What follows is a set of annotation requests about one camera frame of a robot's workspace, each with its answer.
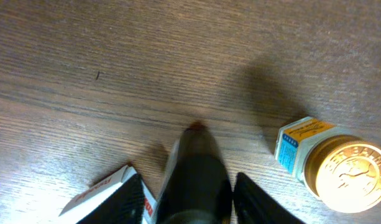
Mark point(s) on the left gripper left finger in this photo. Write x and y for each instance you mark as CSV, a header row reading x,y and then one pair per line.
x,y
124,206

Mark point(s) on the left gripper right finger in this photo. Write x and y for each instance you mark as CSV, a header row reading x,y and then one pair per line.
x,y
254,206

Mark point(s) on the dark bottle white cap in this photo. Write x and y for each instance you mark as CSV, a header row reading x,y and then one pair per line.
x,y
197,188

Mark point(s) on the gold lid balm jar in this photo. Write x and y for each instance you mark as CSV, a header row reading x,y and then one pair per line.
x,y
335,165

